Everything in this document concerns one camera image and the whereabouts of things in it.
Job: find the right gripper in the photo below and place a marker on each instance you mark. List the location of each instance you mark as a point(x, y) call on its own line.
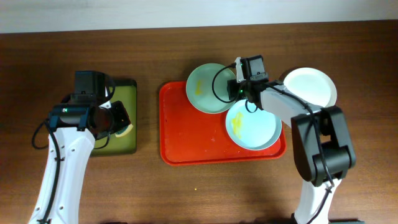
point(238, 93)

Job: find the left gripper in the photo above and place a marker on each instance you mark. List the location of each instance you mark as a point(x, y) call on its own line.
point(121, 117)

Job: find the green and yellow sponge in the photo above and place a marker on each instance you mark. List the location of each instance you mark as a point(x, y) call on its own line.
point(124, 131)

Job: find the mint green plate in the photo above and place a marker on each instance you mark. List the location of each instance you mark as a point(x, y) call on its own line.
point(199, 88)

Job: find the light blue plate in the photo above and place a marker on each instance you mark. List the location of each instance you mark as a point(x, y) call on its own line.
point(250, 128)

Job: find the white plate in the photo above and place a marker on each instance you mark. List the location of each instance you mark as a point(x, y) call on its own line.
point(312, 85)

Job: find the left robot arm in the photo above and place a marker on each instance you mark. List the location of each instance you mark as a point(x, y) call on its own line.
point(74, 125)

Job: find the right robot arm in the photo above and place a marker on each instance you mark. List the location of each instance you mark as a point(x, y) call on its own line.
point(305, 101)

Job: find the black tray with green liquid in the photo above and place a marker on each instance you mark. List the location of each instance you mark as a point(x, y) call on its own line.
point(126, 92)

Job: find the red plastic tray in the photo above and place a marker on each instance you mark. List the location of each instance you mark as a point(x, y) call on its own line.
point(191, 137)

